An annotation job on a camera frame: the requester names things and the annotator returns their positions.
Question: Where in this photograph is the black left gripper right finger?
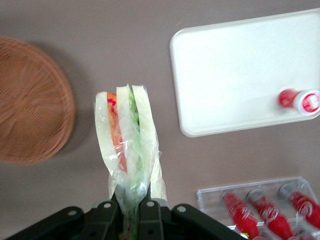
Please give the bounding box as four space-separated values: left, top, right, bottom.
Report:
137 186 241 240

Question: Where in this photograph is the clear acrylic bottle rack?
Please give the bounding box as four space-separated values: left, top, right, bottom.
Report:
196 176 317 240

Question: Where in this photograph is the triangle sandwich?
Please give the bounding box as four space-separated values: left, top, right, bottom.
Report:
94 83 168 240

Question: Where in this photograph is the beige plastic tray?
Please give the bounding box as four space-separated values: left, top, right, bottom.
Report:
169 8 320 138

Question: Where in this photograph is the red white yogurt cup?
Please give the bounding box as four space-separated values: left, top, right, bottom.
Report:
278 87 320 116

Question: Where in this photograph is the round brown wicker basket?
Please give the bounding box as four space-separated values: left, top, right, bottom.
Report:
0 36 77 166

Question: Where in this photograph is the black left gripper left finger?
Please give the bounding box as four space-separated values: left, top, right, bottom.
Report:
4 185 126 240

